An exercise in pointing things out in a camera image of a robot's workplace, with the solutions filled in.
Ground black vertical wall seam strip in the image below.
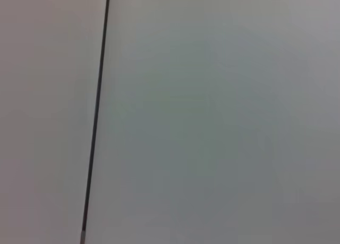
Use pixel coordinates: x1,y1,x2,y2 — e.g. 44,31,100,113
80,0,112,244

